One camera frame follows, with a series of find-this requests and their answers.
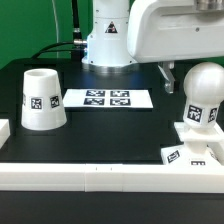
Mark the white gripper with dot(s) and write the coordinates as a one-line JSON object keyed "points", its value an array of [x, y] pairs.
{"points": [[171, 30]]}

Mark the white lamp bulb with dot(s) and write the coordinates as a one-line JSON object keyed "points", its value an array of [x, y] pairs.
{"points": [[204, 90]]}

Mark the white lamp base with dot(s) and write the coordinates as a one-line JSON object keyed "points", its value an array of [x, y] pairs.
{"points": [[200, 147]]}

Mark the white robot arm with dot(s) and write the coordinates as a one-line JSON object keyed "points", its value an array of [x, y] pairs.
{"points": [[127, 33]]}

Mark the white lamp shade cone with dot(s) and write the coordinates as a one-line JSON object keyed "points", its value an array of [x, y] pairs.
{"points": [[42, 107]]}

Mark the white marker tag plate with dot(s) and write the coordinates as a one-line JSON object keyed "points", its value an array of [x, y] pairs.
{"points": [[103, 98]]}

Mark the white left rail block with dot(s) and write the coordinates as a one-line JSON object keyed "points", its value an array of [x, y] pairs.
{"points": [[4, 131]]}

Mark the white front rail fence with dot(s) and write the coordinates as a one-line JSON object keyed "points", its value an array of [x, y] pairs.
{"points": [[110, 178]]}

